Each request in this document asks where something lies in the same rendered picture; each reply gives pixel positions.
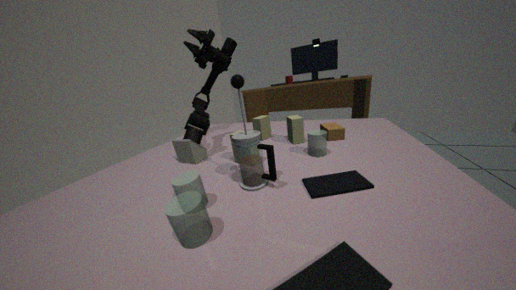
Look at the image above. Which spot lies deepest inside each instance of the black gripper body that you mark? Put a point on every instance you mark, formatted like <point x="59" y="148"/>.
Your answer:
<point x="207" y="44"/>

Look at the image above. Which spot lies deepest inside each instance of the orange-brown block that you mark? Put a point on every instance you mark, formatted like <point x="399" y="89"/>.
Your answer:
<point x="334" y="131"/>

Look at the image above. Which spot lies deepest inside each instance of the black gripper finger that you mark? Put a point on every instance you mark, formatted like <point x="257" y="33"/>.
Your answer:
<point x="200" y="35"/>
<point x="192" y="47"/>

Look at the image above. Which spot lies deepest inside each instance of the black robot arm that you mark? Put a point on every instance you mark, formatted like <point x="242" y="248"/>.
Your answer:
<point x="199" y="117"/>

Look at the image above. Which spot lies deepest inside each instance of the glass coffee press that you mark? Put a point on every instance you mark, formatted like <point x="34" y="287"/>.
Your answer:
<point x="248" y="149"/>

